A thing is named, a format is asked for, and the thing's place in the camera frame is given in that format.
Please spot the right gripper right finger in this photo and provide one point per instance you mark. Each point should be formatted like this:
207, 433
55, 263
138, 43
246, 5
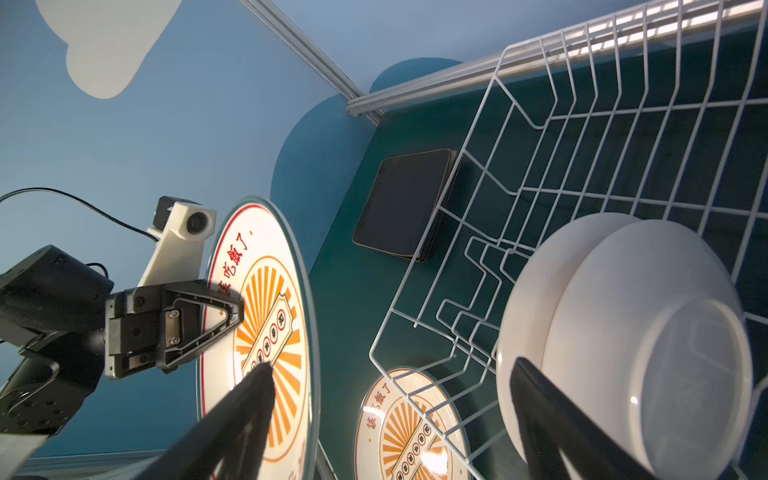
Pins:
555, 432

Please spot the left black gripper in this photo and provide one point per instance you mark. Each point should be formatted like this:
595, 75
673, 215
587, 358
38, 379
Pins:
165, 326

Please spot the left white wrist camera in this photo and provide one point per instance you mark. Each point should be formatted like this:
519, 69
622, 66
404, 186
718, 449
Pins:
180, 228

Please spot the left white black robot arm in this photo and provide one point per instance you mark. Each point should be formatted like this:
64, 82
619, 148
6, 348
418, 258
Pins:
72, 329

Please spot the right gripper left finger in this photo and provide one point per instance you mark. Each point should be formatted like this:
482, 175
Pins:
230, 441

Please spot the rear aluminium frame rail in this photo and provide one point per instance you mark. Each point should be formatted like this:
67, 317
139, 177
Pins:
652, 21

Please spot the left aluminium frame post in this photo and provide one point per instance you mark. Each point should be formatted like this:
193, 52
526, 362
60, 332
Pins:
282, 26

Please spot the white wire dish rack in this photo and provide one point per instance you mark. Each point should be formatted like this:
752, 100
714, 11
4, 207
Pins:
670, 130

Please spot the white round plate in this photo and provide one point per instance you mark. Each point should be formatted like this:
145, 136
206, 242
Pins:
649, 342
256, 260
407, 429
534, 299

